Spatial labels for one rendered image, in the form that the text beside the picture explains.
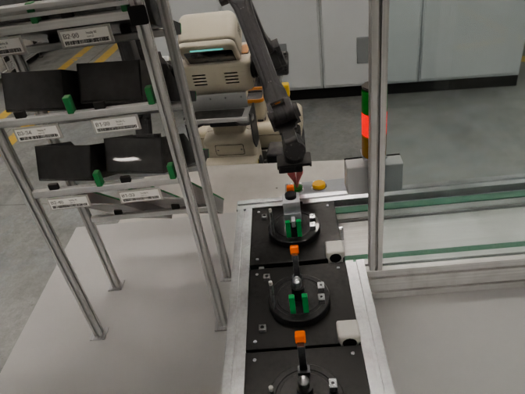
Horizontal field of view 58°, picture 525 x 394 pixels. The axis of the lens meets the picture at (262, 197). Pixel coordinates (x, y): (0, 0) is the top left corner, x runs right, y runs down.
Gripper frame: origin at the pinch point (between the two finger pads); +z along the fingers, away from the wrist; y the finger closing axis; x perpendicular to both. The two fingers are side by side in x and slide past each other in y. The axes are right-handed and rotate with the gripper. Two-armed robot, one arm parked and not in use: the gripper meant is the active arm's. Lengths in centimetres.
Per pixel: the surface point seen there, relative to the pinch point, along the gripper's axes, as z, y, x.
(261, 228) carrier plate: 0.5, -10.7, -19.5
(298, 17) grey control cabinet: 22, 10, 276
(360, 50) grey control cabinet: 54, 59, 270
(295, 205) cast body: -9.7, -0.3, -24.4
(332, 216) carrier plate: 0.7, 9.2, -16.7
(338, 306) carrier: 0.9, 7.3, -49.3
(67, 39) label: -63, -33, -44
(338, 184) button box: 1.6, 12.8, 0.2
